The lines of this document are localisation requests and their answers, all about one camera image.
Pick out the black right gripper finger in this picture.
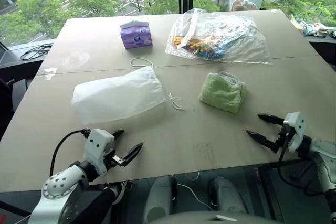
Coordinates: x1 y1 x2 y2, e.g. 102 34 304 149
246 130 280 154
257 113 286 126

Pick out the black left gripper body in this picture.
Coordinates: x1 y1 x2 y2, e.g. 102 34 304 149
101 146 129 175

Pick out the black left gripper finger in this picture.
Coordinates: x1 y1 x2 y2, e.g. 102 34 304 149
112 129 125 141
122 142 144 167

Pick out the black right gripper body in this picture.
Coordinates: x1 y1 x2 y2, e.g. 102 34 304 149
275 125 290 154

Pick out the white drawstring bag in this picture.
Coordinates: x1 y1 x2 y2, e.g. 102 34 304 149
71 57 186 126

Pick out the green towel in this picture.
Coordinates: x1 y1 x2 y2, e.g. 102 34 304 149
198 71 248 114

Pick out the clear bag of colourful sticks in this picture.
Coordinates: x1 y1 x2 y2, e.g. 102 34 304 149
164 8 272 65

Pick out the grey rounded shape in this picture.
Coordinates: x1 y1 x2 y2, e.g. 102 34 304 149
143 176 176 221
209 176 249 215

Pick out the pile of pale cloths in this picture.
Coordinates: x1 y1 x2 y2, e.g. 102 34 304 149
290 14 329 38

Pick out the purple tissue pack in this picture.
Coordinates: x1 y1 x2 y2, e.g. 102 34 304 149
120 20 153 50

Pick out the black chair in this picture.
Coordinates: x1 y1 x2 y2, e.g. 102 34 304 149
0 59 45 142

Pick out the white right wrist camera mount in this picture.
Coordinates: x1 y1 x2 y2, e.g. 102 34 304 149
282 111 307 153

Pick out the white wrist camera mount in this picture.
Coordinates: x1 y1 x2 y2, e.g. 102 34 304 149
282 111 307 153
83 129 116 176

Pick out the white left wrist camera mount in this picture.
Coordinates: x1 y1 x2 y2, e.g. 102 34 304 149
83 129 116 176

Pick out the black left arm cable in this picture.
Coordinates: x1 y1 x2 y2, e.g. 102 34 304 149
49 128 91 178

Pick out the thin white cable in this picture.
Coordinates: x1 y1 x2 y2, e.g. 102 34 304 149
172 170 214 211

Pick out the black coiled cable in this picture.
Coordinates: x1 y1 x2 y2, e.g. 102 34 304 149
20 43 54 61

